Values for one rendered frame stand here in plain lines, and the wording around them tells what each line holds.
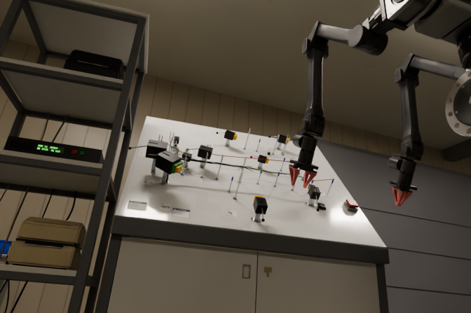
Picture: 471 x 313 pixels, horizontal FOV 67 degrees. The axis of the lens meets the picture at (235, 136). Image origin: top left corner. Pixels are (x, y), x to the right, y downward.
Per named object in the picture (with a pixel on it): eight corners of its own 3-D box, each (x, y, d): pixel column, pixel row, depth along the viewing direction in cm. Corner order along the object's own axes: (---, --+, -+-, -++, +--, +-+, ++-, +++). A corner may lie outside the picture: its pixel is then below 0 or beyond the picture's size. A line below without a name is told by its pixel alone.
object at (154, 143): (127, 162, 173) (130, 136, 167) (163, 168, 176) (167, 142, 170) (124, 169, 167) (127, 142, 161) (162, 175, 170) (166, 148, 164)
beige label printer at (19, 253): (69, 270, 128) (83, 216, 136) (3, 264, 123) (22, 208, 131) (77, 274, 154) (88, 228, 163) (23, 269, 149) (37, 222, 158)
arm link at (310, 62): (308, 34, 152) (329, 42, 156) (301, 42, 158) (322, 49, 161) (305, 127, 137) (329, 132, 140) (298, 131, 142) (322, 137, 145)
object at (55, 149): (98, 164, 143) (101, 149, 146) (2, 150, 136) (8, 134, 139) (105, 186, 172) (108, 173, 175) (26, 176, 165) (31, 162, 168)
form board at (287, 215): (113, 218, 137) (114, 214, 137) (146, 118, 229) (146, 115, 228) (385, 250, 160) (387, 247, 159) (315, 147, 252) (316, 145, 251)
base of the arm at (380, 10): (385, 19, 105) (381, -11, 110) (367, 36, 112) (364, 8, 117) (409, 28, 108) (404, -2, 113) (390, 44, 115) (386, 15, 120)
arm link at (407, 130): (401, 65, 167) (419, 71, 170) (392, 71, 172) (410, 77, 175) (408, 152, 151) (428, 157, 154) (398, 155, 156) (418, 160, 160)
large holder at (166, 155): (148, 169, 172) (152, 142, 166) (176, 184, 165) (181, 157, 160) (138, 173, 166) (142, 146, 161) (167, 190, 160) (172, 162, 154)
